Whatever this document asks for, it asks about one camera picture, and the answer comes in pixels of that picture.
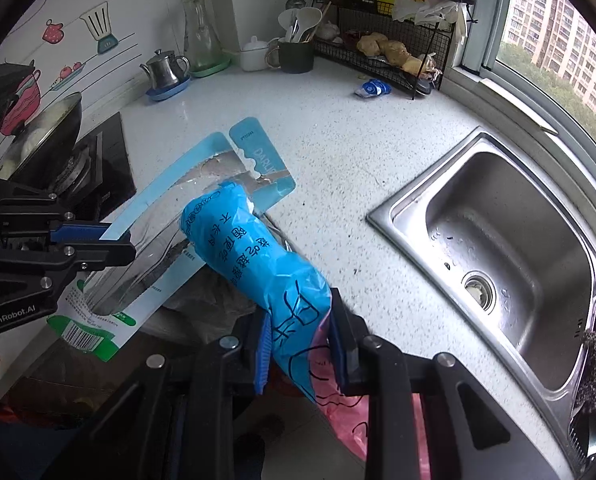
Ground white plastic bag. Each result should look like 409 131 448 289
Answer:
393 0 471 43

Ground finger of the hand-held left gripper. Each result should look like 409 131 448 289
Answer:
0 240 137 282
0 182 109 247

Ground white rice paddle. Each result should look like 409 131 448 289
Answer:
278 8 299 43

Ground blue plastic bag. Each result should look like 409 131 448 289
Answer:
178 182 339 406

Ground steel wool scrubber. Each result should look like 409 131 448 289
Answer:
573 332 596 408

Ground blue white wrapper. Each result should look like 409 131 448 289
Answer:
354 79 393 98

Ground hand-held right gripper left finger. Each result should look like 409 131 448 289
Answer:
48 310 273 480

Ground stainless steel sink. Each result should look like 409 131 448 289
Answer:
367 126 596 466

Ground kitchen wall stickers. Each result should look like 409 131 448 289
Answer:
0 2 143 136

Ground black gas stove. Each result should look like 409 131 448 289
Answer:
42 111 138 226

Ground grey framed window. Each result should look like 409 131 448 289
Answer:
458 0 596 158

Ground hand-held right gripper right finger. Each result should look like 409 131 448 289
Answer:
328 287 562 480

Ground glass carafe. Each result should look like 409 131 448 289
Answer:
179 0 223 73

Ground black drain tray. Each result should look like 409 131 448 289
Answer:
568 405 596 466

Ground white lidded condiment pot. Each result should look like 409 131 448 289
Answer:
240 36 273 72

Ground green plate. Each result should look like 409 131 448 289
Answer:
188 54 233 79

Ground pink plastic bag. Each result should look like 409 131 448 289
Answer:
268 330 431 480

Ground steel wok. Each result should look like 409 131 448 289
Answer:
0 92 84 188

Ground black utensil mug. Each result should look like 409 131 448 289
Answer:
266 37 316 74

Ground black wire rack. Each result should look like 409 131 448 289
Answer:
313 0 454 101

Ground steel teapot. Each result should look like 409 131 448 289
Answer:
139 49 191 88

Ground blue saucer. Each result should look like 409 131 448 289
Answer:
145 77 191 102

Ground clear blue toothbrush package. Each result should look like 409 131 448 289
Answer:
46 116 297 363

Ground translucent grey bin bag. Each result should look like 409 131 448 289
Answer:
142 265 273 356

